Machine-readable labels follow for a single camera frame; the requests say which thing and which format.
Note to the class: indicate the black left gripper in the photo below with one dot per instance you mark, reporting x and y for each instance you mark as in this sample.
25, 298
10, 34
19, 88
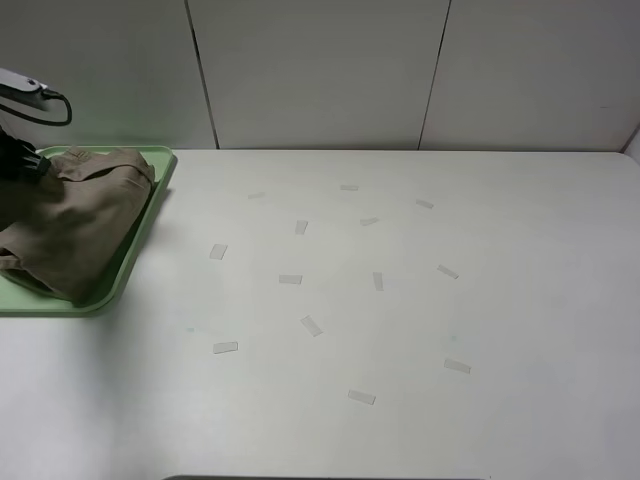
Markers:
20, 161

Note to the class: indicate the khaki shorts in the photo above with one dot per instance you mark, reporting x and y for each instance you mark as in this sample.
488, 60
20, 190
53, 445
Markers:
59, 235

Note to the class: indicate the green plastic tray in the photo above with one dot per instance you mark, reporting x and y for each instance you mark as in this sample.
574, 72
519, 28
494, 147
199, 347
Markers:
20, 301

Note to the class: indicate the clear tape strip left middle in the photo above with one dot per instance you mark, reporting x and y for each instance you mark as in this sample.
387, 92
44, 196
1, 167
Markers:
218, 251

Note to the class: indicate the clear tape strip upright centre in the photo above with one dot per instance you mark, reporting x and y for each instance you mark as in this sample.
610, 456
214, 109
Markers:
300, 227

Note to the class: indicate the clear tape strip near shorts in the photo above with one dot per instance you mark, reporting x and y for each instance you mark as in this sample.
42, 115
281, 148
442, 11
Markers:
311, 326

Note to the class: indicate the clear tape strip beside shorts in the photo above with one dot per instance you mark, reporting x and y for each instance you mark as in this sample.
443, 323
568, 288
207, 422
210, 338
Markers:
378, 281

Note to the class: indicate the clear tape strip far right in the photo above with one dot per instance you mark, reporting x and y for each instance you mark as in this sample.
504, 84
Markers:
424, 204

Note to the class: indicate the clear tape strip mid right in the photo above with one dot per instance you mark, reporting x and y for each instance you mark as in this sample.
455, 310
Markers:
447, 272

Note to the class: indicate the clear tape strip right front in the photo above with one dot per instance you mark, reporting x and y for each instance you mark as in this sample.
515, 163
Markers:
457, 366

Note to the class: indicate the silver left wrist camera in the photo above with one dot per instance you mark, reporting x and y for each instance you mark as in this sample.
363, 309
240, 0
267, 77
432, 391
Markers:
22, 90

